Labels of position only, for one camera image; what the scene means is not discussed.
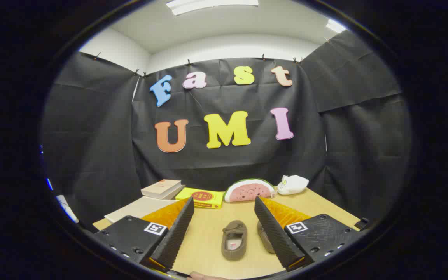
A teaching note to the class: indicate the white plush toy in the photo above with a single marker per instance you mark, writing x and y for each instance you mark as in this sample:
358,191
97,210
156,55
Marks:
294,184

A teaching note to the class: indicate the yellow book with red circle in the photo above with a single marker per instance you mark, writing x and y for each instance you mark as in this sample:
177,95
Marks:
193,194

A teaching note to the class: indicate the cream fabric storage box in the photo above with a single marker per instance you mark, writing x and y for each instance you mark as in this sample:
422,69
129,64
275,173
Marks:
138,208

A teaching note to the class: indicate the small ceiling light panel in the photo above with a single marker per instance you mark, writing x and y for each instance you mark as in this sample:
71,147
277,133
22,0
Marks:
335,26

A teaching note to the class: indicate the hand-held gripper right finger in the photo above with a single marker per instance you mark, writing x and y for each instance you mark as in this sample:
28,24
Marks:
276,237

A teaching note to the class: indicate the white device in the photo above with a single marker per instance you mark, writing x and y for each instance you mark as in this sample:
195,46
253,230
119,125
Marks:
66,208

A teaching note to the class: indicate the grey book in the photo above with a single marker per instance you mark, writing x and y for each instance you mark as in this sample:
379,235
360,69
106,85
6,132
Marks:
175,193

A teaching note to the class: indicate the watermelon slice plush toy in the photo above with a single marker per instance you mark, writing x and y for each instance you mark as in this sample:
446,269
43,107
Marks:
247,192

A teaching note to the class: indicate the brown suede shoe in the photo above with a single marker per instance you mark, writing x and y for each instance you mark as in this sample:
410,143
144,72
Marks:
235,227
263,239

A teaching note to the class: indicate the beige book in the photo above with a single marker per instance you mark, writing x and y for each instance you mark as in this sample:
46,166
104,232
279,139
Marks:
161,187

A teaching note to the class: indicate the black table clamp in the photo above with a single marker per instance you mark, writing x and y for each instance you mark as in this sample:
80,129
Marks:
362,224

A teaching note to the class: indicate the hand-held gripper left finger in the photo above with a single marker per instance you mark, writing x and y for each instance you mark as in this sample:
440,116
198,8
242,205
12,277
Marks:
177,237

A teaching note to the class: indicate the long ceiling light panel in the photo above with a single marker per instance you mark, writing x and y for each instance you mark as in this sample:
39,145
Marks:
208,6

